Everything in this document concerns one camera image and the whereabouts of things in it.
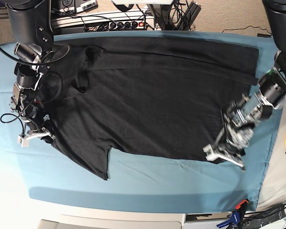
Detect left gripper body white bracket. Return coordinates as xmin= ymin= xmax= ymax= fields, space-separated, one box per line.
xmin=203 ymin=133 xmax=253 ymax=171

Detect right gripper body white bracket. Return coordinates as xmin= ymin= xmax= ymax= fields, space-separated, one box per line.
xmin=17 ymin=127 xmax=55 ymax=147

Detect dark grey T-shirt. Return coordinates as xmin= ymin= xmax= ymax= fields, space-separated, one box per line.
xmin=44 ymin=37 xmax=259 ymax=180

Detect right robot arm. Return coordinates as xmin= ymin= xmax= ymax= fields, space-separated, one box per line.
xmin=3 ymin=0 xmax=66 ymax=147

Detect blue orange clamp lower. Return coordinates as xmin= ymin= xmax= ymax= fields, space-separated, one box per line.
xmin=216 ymin=199 xmax=249 ymax=229

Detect teal table cloth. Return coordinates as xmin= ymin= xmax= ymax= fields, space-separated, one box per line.
xmin=0 ymin=30 xmax=286 ymax=213

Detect white tray bottom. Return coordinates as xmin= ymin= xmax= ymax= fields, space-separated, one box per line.
xmin=37 ymin=215 xmax=183 ymax=229

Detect white power strip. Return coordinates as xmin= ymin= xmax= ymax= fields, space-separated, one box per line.
xmin=85 ymin=14 xmax=155 ymax=31

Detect black bag with cables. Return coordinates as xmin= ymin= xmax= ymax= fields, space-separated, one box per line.
xmin=240 ymin=203 xmax=286 ymax=229

